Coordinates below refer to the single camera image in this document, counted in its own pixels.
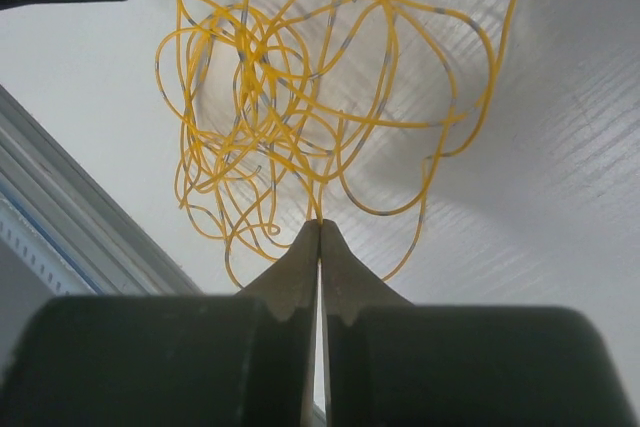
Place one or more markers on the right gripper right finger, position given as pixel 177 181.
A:
pixel 389 362

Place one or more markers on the aluminium mounting rail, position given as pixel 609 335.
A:
pixel 86 229

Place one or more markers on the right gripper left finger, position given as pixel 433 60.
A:
pixel 175 360

